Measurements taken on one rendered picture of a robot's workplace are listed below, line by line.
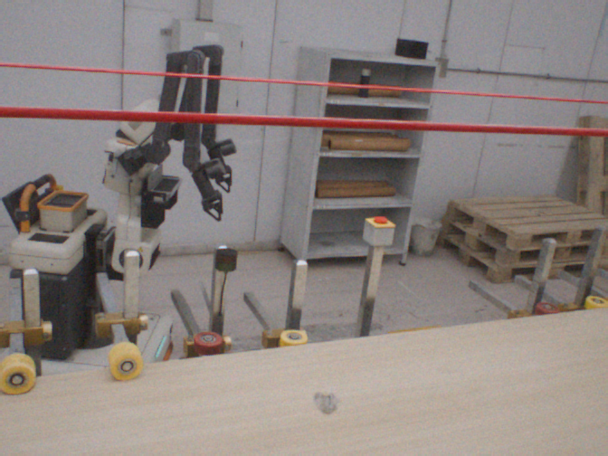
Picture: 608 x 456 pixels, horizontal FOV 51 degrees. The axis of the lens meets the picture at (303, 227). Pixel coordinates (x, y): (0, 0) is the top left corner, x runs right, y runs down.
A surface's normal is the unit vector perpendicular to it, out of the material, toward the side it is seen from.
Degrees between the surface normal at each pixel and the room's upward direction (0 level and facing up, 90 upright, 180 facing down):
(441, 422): 0
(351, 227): 90
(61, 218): 92
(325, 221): 90
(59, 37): 90
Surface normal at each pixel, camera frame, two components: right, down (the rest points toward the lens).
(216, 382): 0.11, -0.94
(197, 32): 0.40, 0.35
